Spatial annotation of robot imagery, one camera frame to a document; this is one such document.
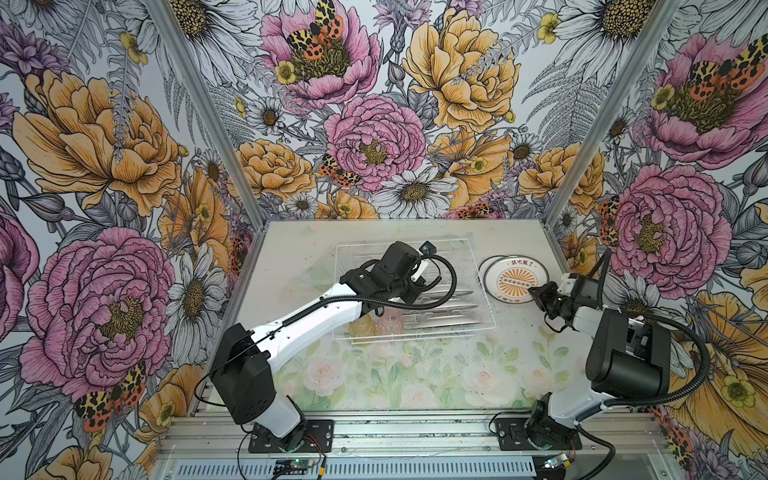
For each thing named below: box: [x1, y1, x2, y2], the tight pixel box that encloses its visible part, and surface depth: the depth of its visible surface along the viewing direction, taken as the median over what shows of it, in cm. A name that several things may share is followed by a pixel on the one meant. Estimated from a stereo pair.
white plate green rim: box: [478, 254, 549, 304], surface depth 103 cm
